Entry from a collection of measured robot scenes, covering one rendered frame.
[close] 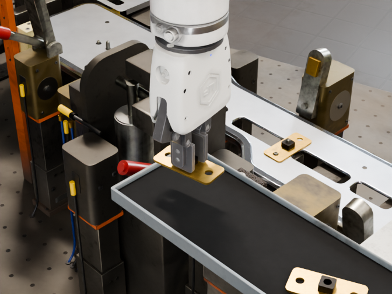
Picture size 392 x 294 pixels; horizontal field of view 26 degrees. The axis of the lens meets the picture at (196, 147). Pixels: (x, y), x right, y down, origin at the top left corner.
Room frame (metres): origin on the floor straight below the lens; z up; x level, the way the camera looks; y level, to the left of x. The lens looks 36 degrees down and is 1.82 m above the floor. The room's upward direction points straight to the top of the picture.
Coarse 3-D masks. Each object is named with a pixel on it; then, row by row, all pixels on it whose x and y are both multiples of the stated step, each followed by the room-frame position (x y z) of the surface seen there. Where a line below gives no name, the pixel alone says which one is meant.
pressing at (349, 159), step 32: (64, 32) 1.54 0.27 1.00; (96, 32) 1.54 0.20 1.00; (128, 32) 1.54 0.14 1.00; (64, 64) 1.40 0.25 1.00; (256, 96) 1.30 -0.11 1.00; (288, 128) 1.19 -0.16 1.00; (320, 128) 1.20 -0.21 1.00; (256, 160) 1.10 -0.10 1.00; (288, 160) 1.10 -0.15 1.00; (320, 160) 1.11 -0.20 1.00; (352, 160) 1.10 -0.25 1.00; (384, 160) 1.11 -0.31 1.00; (352, 192) 1.02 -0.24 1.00; (384, 192) 1.02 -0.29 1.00; (384, 224) 0.94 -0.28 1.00
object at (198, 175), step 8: (160, 152) 0.84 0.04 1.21; (168, 152) 0.84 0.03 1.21; (160, 160) 0.82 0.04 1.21; (168, 160) 0.82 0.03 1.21; (176, 168) 0.81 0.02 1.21; (200, 168) 0.81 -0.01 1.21; (208, 168) 0.81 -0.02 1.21; (216, 168) 0.81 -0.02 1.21; (192, 176) 0.79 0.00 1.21; (200, 176) 0.79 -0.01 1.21; (208, 176) 0.79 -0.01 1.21; (216, 176) 0.79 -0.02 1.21; (208, 184) 0.78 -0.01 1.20
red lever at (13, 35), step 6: (0, 30) 1.30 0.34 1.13; (6, 30) 1.31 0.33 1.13; (0, 36) 1.30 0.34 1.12; (6, 36) 1.31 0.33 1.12; (12, 36) 1.32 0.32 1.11; (18, 36) 1.32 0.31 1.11; (24, 36) 1.33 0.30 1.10; (30, 36) 1.35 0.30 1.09; (24, 42) 1.33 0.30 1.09; (30, 42) 1.34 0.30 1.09; (36, 42) 1.35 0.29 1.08; (42, 42) 1.36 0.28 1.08
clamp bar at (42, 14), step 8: (24, 0) 1.37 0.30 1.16; (32, 0) 1.35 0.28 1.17; (40, 0) 1.35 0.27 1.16; (32, 8) 1.35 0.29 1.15; (40, 8) 1.35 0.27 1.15; (32, 16) 1.36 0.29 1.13; (40, 16) 1.35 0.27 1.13; (48, 16) 1.36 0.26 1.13; (32, 24) 1.37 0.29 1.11; (40, 24) 1.35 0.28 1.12; (48, 24) 1.36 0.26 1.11; (40, 32) 1.36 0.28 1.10; (48, 32) 1.36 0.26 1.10; (48, 40) 1.36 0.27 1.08; (40, 48) 1.37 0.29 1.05
